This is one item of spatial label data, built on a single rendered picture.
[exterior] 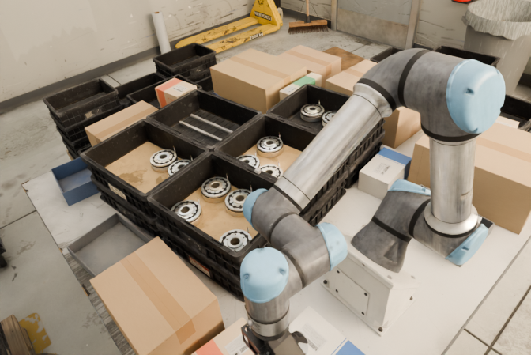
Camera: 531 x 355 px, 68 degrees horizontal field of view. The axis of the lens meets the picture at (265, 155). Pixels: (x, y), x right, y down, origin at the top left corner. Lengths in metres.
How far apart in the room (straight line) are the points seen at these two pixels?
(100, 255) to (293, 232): 0.94
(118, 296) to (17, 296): 1.44
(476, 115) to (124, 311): 0.92
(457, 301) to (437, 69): 0.77
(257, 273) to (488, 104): 0.48
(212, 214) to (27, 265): 1.57
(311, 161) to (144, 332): 0.61
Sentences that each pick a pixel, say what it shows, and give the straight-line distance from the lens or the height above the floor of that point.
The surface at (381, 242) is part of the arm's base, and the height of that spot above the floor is 0.93.
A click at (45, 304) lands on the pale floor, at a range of 2.45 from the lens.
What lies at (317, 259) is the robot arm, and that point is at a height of 1.23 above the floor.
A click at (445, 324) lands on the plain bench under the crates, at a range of 1.28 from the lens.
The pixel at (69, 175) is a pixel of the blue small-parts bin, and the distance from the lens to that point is 1.92.
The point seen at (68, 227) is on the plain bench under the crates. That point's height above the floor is 0.70.
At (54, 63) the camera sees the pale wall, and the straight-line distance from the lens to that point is 4.43.
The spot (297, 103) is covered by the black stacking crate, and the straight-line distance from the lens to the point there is 1.76.
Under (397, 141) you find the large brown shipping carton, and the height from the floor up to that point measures 0.74.
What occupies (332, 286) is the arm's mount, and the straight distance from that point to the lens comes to 1.25.
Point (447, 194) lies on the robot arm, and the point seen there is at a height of 1.16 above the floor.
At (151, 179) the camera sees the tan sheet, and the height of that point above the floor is 0.83.
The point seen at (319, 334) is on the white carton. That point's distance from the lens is 1.10.
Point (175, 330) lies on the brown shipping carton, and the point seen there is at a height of 0.86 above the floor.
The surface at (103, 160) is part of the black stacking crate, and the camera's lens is 1.65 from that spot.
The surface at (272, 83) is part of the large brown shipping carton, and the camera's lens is 1.88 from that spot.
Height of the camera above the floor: 1.77
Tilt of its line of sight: 38 degrees down
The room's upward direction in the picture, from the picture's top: 5 degrees counter-clockwise
